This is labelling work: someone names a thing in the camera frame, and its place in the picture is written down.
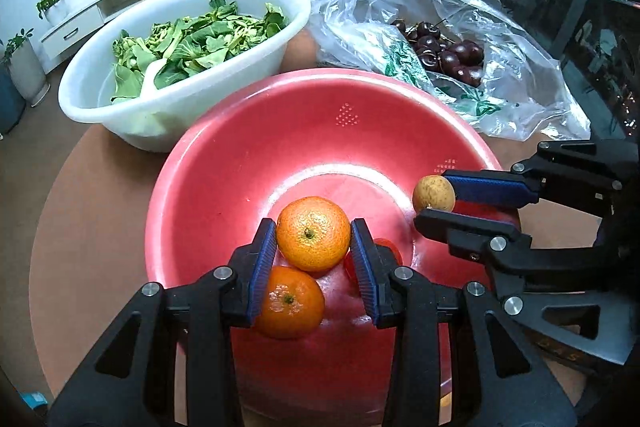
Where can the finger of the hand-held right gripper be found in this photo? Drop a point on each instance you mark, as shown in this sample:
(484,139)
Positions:
(465,227)
(490,189)

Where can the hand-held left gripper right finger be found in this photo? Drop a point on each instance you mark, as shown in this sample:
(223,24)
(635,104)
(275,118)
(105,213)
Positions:
(365,277)

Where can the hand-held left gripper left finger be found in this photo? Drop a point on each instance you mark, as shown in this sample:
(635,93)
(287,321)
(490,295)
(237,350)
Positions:
(262,267)

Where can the red cherry tomato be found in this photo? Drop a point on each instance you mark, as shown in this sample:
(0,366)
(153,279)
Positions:
(389,249)

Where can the tan longan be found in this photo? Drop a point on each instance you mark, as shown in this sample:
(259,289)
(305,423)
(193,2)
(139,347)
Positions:
(433,193)

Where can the orange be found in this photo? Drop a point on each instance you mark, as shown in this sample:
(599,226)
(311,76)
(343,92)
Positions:
(292,304)
(313,233)

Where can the red plastic basin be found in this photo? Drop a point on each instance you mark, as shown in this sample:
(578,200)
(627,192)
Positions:
(280,147)

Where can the clear plastic bag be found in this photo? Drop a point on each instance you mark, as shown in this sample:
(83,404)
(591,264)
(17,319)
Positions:
(525,72)

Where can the pile of dark cherries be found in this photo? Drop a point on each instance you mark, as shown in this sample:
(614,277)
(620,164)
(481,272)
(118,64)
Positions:
(450,57)

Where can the white plastic basin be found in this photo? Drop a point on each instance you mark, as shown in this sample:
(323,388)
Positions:
(165,117)

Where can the pile of leafy greens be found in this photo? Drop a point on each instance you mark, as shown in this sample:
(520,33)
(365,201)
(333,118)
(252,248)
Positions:
(200,42)

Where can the blue small box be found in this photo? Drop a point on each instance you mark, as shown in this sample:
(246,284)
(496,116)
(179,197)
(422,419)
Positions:
(35,399)

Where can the tall leafy plant blue pot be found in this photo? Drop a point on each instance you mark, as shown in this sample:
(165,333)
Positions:
(7,102)

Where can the plant in ribbed grey pot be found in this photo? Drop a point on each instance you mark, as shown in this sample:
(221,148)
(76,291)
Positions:
(27,72)

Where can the small plant in white pot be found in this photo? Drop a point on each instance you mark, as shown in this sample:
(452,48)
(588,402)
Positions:
(52,4)

